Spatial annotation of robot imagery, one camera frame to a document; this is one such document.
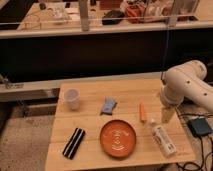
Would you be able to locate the metal rail beam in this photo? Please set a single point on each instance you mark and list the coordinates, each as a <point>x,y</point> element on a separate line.
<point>30,90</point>

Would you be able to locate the grey metal post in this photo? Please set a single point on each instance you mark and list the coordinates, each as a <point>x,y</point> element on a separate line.
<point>174,13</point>
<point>83,9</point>

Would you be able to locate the white bottle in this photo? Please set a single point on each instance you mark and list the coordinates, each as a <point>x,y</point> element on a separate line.
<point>162,138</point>

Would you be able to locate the black white striped block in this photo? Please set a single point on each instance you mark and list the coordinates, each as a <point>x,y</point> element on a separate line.
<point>74,143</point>

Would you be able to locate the black power adapter box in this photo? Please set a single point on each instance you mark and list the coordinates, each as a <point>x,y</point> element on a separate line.
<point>199,127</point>

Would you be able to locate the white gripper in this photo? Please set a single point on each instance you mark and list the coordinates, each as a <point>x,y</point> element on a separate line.
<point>167,114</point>

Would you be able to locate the orange plate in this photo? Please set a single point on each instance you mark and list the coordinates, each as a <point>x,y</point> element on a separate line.
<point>118,139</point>

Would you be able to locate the orange red object on bench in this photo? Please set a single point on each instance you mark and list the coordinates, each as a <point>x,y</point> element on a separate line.
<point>135,13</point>

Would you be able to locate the blue crumpled cloth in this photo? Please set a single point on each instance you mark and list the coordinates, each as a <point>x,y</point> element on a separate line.
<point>108,106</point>

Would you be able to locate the black bag on bench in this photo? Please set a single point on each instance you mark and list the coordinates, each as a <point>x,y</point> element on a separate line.
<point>112,17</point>

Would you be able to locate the grey metal post right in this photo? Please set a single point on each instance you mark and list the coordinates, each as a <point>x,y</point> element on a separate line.
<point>174,13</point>

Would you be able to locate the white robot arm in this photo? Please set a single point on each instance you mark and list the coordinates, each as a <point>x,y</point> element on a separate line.
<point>185,81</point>

